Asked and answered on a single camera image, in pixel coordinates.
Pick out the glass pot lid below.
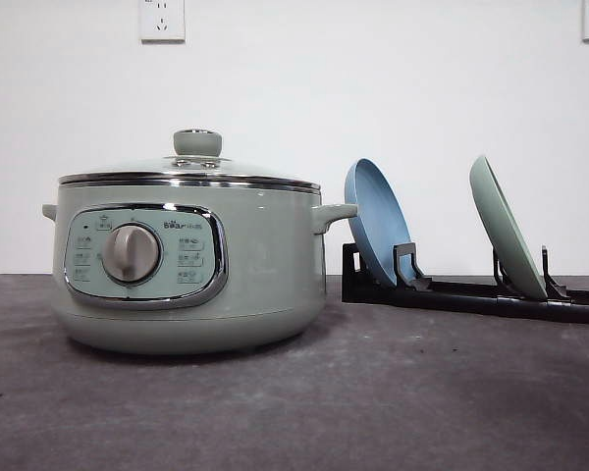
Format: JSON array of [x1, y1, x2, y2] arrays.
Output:
[[59, 129, 321, 191]]

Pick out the green plate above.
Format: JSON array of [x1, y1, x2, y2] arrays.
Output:
[[469, 156, 548, 300]]

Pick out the blue plate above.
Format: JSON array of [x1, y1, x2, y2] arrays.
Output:
[[345, 158, 413, 286]]

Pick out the green electric steamer pot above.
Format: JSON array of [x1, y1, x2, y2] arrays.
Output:
[[42, 131, 357, 355]]

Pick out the black dish rack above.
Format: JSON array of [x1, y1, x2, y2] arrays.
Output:
[[342, 242, 589, 323]]

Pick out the white wall socket left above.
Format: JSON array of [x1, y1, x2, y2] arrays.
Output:
[[139, 0, 186, 47]]

